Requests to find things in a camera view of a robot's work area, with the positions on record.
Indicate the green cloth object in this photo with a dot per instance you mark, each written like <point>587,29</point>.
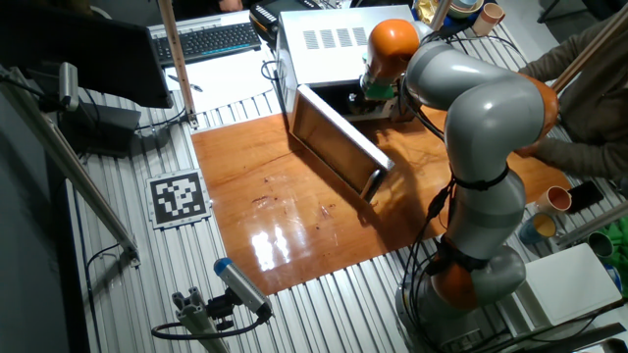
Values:
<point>619,235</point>

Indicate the black pen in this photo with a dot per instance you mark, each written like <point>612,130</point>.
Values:
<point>185,82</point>

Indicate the long aluminium frame beam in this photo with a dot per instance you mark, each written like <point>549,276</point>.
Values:
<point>64,157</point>

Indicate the black smartphone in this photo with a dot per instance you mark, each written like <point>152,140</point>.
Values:
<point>586,197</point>

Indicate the grey aluminium camera bracket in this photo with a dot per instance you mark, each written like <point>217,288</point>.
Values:
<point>196,318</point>

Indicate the pale green bowl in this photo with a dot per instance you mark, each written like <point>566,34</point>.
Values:
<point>463,9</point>

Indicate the yellow crinkled bag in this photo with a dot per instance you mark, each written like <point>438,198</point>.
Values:
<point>425,11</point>

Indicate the black and orange teach pendant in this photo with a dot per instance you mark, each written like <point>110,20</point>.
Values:
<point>275,12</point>

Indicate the pink cup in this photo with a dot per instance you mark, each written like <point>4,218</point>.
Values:
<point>488,18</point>

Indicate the grey webcam on beam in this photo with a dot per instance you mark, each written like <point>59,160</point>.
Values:
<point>68,85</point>

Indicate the bare person hand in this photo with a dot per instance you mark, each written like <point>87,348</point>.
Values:
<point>230,4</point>
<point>526,149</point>

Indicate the blue cup with yellow inside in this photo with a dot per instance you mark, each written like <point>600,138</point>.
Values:
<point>539,228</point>

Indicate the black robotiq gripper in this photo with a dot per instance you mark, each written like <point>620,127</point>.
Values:
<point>357,100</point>

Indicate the green cup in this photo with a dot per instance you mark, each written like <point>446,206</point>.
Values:
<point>601,245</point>

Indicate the white box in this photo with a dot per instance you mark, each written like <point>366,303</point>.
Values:
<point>569,287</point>

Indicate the metal stand post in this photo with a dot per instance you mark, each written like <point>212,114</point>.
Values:
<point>440,14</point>

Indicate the upright wooden post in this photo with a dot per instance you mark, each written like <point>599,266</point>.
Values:
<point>176,59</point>

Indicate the black flat box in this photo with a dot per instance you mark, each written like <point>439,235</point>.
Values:
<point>100,130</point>

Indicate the silver microwave oven body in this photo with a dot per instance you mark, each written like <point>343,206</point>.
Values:
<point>329,54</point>

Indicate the black computer keyboard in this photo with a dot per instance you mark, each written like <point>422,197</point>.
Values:
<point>206,41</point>

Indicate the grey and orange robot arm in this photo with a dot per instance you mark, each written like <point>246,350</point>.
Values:
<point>490,127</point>

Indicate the white paper sheets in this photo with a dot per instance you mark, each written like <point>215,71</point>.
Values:
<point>221,78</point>

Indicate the short aluminium frame beam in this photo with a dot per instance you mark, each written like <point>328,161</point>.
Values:
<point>593,223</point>

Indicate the slanted wooden bar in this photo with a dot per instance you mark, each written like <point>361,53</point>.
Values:
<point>591,49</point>

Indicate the person in grey jacket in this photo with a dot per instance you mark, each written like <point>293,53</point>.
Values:
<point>598,108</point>

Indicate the black computer monitor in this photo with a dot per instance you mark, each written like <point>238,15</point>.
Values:
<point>83,54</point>

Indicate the cream cup with orange inside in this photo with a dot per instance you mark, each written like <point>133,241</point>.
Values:
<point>554,198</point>

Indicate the black and white marker plate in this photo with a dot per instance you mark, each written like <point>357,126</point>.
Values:
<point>178,197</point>

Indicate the silver camera with blue end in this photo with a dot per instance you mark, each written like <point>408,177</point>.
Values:
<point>243,287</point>

